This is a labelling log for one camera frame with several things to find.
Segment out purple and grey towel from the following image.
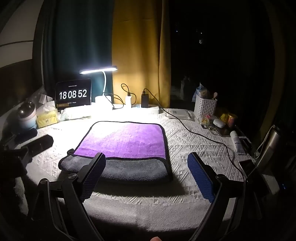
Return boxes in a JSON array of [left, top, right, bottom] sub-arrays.
[[58, 121, 173, 185]]

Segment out white textured tablecloth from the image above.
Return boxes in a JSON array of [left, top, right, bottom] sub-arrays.
[[22, 111, 249, 232]]

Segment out yellow tissue pack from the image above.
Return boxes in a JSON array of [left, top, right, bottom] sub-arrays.
[[36, 101, 59, 128]]

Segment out white tube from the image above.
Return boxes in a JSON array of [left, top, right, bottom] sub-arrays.
[[230, 131, 245, 155]]

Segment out white earbuds case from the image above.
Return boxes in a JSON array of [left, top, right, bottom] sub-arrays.
[[213, 118, 225, 128]]

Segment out gold tin can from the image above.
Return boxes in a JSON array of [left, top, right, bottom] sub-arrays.
[[227, 113, 236, 128]]

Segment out white desk lamp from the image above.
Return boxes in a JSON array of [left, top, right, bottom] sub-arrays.
[[79, 65, 117, 112]]

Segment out white plastic pouch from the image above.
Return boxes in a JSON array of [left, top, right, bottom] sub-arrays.
[[165, 108, 195, 121]]

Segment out white power strip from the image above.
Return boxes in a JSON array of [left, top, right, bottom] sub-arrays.
[[114, 104, 159, 114]]

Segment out white perforated basket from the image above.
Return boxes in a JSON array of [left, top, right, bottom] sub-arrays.
[[194, 95, 217, 118]]

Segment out tablet showing clock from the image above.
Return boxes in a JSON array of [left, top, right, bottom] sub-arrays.
[[55, 79, 92, 109]]

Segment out white phone charger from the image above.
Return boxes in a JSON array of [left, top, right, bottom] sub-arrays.
[[125, 92, 132, 108]]

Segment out steel kettle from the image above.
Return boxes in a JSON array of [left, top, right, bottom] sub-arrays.
[[254, 125, 280, 168]]

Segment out black power adapter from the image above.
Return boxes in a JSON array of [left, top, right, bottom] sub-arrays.
[[141, 90, 149, 108]]

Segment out dark green curtain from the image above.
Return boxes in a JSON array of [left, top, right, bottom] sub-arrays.
[[40, 1, 114, 97]]

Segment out yellow curtain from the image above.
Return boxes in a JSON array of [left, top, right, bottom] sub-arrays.
[[112, 1, 171, 108]]

